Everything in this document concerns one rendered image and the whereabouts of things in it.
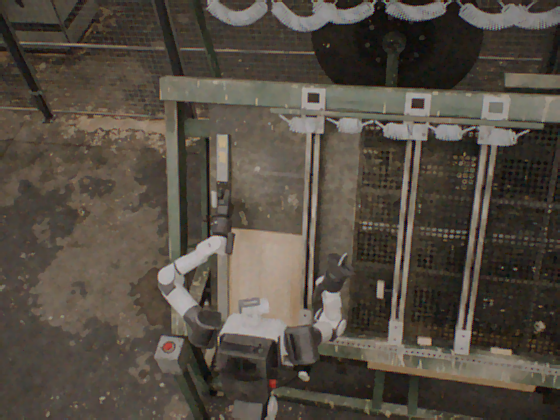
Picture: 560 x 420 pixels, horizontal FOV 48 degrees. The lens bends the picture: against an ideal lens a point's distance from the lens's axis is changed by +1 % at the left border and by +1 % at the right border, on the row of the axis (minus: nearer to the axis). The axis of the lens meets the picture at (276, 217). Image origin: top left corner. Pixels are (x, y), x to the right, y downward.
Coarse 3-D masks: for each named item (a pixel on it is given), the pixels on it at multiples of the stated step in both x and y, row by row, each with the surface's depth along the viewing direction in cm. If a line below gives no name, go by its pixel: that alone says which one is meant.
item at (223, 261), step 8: (224, 136) 286; (224, 168) 291; (224, 176) 292; (224, 256) 305; (224, 264) 307; (224, 272) 308; (224, 280) 309; (224, 288) 311; (224, 296) 312; (224, 304) 314; (224, 312) 315
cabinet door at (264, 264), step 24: (240, 240) 303; (264, 240) 300; (288, 240) 297; (240, 264) 307; (264, 264) 304; (288, 264) 302; (240, 288) 311; (264, 288) 308; (288, 288) 306; (288, 312) 310
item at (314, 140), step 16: (304, 96) 266; (320, 96) 264; (320, 128) 268; (320, 144) 277; (320, 160) 280; (320, 176) 285; (304, 208) 285; (304, 224) 287; (304, 240) 290; (304, 256) 292; (304, 272) 295; (304, 288) 298; (304, 304) 302; (304, 320) 303
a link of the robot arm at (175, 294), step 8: (160, 272) 275; (168, 272) 273; (160, 280) 273; (168, 280) 272; (160, 288) 273; (168, 288) 272; (176, 288) 273; (168, 296) 272; (176, 296) 271; (184, 296) 270; (176, 304) 270; (184, 304) 268; (192, 304) 268; (184, 312) 267
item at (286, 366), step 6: (288, 360) 316; (282, 366) 317; (288, 366) 315; (294, 366) 325; (300, 366) 312; (306, 366) 311; (312, 366) 321; (300, 372) 311; (306, 372) 312; (312, 372) 326; (294, 378) 321; (306, 378) 319
